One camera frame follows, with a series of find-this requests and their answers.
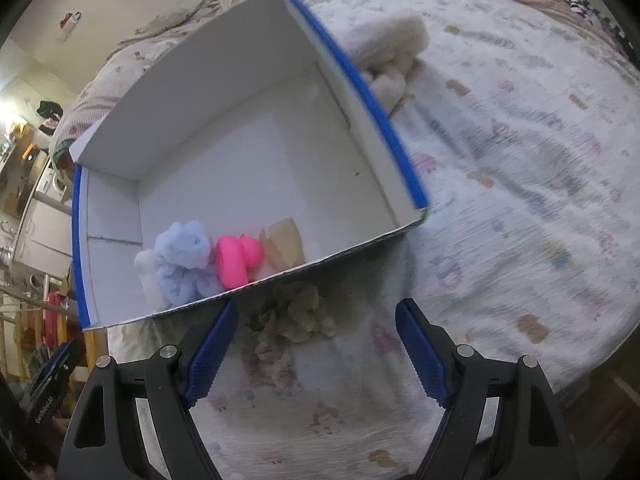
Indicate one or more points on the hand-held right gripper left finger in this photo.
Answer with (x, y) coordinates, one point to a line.
(212, 355)

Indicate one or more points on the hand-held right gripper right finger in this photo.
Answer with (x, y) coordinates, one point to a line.
(425, 355)

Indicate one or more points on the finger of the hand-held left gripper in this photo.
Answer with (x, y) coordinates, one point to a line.
(50, 365)

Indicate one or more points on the beige plush toy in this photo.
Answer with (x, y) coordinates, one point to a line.
(295, 310)

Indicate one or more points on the pink plush toy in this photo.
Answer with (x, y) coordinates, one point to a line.
(230, 260)

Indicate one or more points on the white plush item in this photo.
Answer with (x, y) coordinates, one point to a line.
(147, 272)

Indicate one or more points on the light blue plush toy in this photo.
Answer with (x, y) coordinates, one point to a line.
(182, 247)

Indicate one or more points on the blue and white cardboard box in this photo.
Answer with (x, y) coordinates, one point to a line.
(250, 160)

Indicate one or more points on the wooden rack with red items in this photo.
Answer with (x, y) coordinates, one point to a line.
(55, 310)

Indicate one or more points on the white kitchen base cabinets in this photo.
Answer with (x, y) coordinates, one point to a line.
(40, 230)

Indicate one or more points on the white washing machine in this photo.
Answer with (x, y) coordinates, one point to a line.
(50, 182)

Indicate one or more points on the dark hanging clothes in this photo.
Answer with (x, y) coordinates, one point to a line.
(50, 115)

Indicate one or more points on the white fluffy plush toy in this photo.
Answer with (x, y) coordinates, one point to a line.
(390, 40)

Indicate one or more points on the black and white striped cloth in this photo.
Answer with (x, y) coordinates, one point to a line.
(585, 5)

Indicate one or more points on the red wall ornament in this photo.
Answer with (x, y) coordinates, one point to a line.
(71, 19)

